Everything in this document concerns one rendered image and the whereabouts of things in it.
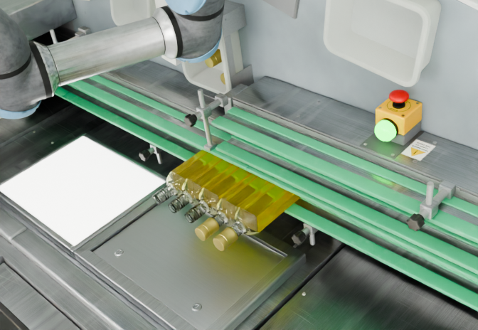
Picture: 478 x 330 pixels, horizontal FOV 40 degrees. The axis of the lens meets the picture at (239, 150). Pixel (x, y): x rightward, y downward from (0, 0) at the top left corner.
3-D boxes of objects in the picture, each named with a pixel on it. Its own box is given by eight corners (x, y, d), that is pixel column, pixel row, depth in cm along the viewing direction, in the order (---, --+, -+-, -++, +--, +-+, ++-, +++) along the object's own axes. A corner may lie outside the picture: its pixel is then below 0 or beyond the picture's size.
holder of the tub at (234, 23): (212, 83, 184) (192, 95, 180) (195, -9, 168) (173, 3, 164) (256, 100, 174) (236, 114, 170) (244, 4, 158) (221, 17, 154)
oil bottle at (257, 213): (293, 181, 158) (232, 231, 147) (291, 163, 155) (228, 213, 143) (311, 190, 155) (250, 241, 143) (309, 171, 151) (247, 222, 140)
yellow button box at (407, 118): (394, 119, 142) (374, 136, 138) (394, 89, 138) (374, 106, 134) (422, 129, 138) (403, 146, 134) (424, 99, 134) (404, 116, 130)
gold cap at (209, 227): (206, 215, 146) (192, 226, 144) (216, 219, 144) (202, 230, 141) (210, 227, 148) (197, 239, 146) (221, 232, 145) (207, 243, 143)
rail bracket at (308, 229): (326, 221, 158) (291, 253, 151) (325, 200, 154) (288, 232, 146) (339, 228, 155) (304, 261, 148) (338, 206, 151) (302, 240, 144)
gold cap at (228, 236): (235, 242, 143) (221, 254, 141) (224, 230, 144) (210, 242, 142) (240, 236, 140) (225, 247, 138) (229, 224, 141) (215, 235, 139)
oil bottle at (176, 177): (225, 151, 172) (166, 193, 161) (222, 133, 169) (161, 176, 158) (241, 158, 169) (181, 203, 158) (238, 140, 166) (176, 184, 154)
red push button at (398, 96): (385, 108, 134) (385, 94, 132) (395, 99, 137) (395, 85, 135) (402, 114, 132) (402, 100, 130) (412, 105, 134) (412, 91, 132)
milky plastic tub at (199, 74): (207, 67, 181) (184, 81, 176) (194, -9, 168) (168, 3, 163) (253, 84, 170) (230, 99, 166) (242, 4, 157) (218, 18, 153)
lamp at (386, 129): (380, 133, 137) (371, 139, 135) (380, 115, 134) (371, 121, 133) (398, 139, 134) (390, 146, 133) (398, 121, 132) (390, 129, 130)
